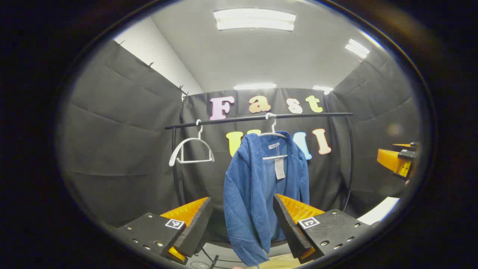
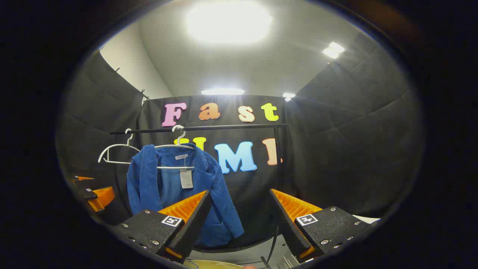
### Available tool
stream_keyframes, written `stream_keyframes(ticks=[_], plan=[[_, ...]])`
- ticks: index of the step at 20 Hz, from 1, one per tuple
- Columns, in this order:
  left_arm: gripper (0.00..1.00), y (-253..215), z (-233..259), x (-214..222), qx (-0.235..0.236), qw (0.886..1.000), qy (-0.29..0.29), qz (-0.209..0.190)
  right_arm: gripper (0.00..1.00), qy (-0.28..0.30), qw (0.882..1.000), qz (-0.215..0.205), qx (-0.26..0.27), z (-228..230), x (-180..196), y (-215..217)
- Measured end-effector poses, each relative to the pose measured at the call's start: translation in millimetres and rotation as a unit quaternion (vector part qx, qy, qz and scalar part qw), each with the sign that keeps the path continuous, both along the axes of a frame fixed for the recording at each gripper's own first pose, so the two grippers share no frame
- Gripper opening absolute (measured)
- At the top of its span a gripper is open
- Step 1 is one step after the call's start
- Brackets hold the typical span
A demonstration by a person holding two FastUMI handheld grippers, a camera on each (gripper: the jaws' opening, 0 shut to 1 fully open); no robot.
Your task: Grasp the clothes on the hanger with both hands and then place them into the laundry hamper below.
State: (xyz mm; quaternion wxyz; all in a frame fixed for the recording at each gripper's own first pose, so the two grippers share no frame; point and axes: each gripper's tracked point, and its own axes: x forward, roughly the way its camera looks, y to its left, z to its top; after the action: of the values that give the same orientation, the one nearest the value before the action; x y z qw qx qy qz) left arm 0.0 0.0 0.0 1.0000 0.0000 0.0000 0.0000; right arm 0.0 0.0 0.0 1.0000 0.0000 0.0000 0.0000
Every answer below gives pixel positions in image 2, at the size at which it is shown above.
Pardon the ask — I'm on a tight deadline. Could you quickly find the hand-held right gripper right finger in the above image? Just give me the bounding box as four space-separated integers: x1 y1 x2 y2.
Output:
269 189 374 264

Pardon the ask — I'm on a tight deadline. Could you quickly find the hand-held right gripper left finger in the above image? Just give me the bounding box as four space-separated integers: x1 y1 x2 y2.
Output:
112 190 213 264

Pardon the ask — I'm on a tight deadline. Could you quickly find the beige laundry hamper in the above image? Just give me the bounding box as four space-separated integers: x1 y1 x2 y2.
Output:
187 260 245 269

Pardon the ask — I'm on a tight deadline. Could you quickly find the blue corduroy jacket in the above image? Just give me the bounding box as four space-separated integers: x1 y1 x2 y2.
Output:
126 143 245 248

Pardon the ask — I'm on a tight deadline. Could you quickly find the white plastic hanger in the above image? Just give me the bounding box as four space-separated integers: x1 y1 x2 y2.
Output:
154 125 196 169
98 129 142 165

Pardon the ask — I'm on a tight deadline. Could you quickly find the black clothes rack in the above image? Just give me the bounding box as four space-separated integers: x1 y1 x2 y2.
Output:
109 123 289 269

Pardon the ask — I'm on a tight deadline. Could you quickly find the black backdrop cloth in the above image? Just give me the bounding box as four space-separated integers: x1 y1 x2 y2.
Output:
56 32 424 249

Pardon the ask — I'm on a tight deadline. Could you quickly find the large ceiling light panel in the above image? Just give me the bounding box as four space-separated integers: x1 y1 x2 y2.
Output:
186 1 273 44

